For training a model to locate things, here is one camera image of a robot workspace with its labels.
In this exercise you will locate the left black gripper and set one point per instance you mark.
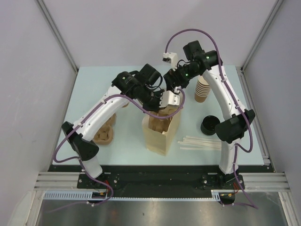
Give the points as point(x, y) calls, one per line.
point(156, 107)

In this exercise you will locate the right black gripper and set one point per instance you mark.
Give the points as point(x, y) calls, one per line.
point(172, 76)

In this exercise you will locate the single brown pulp cup carrier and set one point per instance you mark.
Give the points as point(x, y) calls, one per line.
point(159, 125)

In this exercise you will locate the brown paper bag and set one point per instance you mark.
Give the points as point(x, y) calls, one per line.
point(160, 142)

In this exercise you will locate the brown pulp cup carrier stack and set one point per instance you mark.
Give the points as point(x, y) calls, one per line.
point(105, 134)

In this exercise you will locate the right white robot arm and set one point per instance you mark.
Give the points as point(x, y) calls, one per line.
point(237, 119)

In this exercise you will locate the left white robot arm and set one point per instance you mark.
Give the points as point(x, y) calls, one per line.
point(125, 87)

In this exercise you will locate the stack of paper cups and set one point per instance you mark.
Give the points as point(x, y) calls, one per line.
point(202, 90)

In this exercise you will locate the white wrapped straws bundle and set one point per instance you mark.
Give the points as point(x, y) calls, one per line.
point(200, 144)

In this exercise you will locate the stack of black lids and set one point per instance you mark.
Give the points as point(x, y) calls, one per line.
point(208, 125)

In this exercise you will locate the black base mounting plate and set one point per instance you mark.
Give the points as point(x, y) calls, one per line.
point(168, 181)

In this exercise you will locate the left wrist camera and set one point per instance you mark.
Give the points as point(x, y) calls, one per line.
point(171, 98)

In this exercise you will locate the white slotted cable duct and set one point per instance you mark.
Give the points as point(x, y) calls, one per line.
point(98, 196)

